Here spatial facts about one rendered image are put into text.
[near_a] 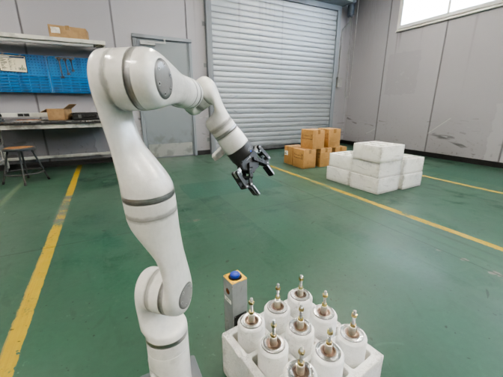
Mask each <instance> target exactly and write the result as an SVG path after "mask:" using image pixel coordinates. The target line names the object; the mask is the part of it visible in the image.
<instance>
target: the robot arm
mask: <svg viewBox="0 0 503 377"><path fill-rule="evenodd" d="M87 74H88V83H89V87H90V90H91V95H92V97H93V101H94V104H95V107H96V110H97V113H98V115H99V118H100V122H101V124H102V127H103V131H104V133H105V135H106V139H107V141H108V144H109V149H110V151H111V155H112V159H113V162H114V166H115V171H116V174H117V178H118V184H119V188H120V192H121V200H122V203H123V207H124V212H125V216H126V221H127V223H128V225H129V228H130V229H131V231H132V232H133V234H134V235H135V237H136V238H137V239H138V240H139V241H140V243H141V244H142V245H143V246H144V247H145V248H146V250H147V251H148V252H149V253H150V255H151V256H152V257H153V258H154V260H155V261H156V264H157V265H158V266H151V267H148V268H146V269H145V270H144V271H143V272H142V273H141V274H140V275H139V277H138V280H137V282H136V285H135V308H136V312H137V316H138V322H139V326H140V329H141V332H142V333H143V335H144V336H145V339H146V344H147V355H148V361H147V362H148V364H149V370H150V377H192V371H191V362H190V353H189V335H188V325H187V320H186V317H185V315H184V314H183V313H184V312H185V311H186V310H187V309H188V307H189V304H190V301H191V298H192V278H191V275H190V271H189V266H188V263H187V260H186V255H185V252H184V249H183V243H182V238H181V234H180V225H179V220H178V213H177V201H176V196H175V191H174V184H173V182H172V180H171V178H170V176H169V174H168V173H167V171H166V170H165V169H164V167H163V166H162V165H161V164H160V163H159V161H158V160H157V159H156V158H155V156H154V155H153V154H152V153H151V152H150V151H149V149H148V148H147V147H146V145H145V144H144V142H143V141H142V139H141V136H140V135H139V133H138V130H137V127H136V124H135V120H134V117H133V114H132V111H151V110H155V109H158V108H163V107H166V106H168V105H172V106H174V107H177V108H184V109H185V111H186V112H188V113H189V114H190V115H197V114H200V113H201V112H202V111H203V110H204V109H206V108H207V107H209V106H210V105H212V104H213V107H214V112H213V114H212V115H211V116H210V117H209V118H208V120H207V121H206V127H207V128H208V130H209V131H210V132H211V134H212V135H213V137H214V138H215V139H216V140H217V141H218V143H219V145H220V147H219V148H218V149H217V150H216V151H215V152H214V153H213V154H212V158H213V159H214V161H216V160H218V159H220V158H221V157H222V156H223V155H225V154H226V155H227V156H228V157H229V159H230V160H231V161H232V162H233V163H234V164H235V165H236V166H237V168H238V169H237V170H236V171H234V172H232V173H231V174H232V176H233V178H234V179H235V181H236V182H237V184H238V186H239V187H240V189H242V190H243V189H249V191H250V192H251V193H252V194H253V195H255V196H258V195H260V192H259V190H258V189H257V187H256V186H255V185H253V181H252V178H253V173H254V172H255V171H256V169H257V168H258V167H259V165H260V166H263V169H264V170H265V171H266V173H267V174H268V175H269V176H273V175H274V172H273V169H272V168H271V167H270V165H269V159H270V156H269V155H268V154H267V153H266V151H265V150H264V149H263V148H262V146H260V145H257V146H255V147H253V146H252V145H251V143H250V142H249V140H248V139H247V137H246V136H245V135H244V134H243V132H242V131H241V130H240V129H239V128H238V126H237V125H236V124H235V122H234V121H233V120H232V119H231V117H230V115H229V114H228V113H227V111H226V109H225V107H224V105H223V103H222V100H221V97H220V95H219V92H218V89H217V87H216V84H215V83H214V81H213V80H212V79H210V78H208V77H206V76H202V77H200V78H199V79H197V80H196V81H195V80H194V79H191V78H189V77H188V76H185V75H182V74H181V73H180V72H179V71H178V70H177V69H176V68H175V67H174V66H173V65H172V64H171V63H170V62H169V61H168V60H167V59H166V58H165V57H164V56H163V55H161V54H160V53H159V52H157V51H156V50H154V49H152V48H149V47H144V46H132V47H117V48H101V49H95V50H94V51H93V52H92V53H91V54H90V56H89V58H88V63H87ZM257 155H259V157H260V158H258V157H257ZM264 156H265V157H264ZM241 172H242V173H241ZM246 174H248V176H246ZM248 180H249V181H248Z"/></svg>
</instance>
